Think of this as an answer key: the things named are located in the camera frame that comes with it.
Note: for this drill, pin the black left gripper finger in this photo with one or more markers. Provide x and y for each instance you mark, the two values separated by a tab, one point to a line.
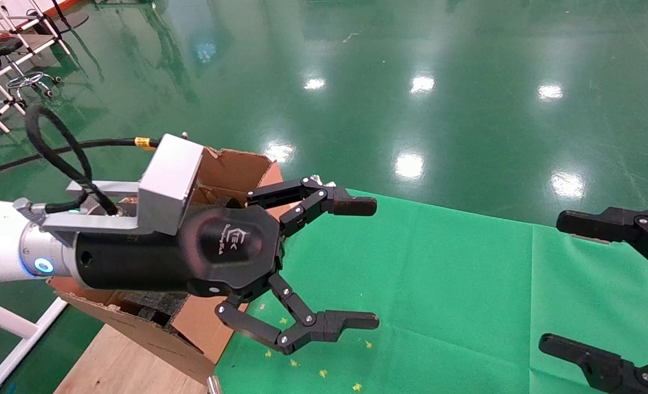
334	324
351	206

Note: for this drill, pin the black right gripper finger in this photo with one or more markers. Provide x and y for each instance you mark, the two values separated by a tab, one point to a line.
619	227
613	372

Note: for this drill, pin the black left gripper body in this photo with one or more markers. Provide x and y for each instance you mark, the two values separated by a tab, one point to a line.
192	257

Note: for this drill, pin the large open brown carton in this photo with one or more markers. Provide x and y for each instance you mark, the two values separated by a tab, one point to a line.
236	169

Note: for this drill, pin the black foam block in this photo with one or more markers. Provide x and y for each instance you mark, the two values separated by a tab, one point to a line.
149	306

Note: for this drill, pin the green table cloth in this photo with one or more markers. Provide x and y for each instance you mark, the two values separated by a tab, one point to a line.
466	284

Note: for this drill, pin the white pipe rack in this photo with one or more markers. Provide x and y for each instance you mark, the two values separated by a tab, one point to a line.
34	46

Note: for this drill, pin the white tube frame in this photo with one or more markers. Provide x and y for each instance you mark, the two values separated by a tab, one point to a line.
6	323

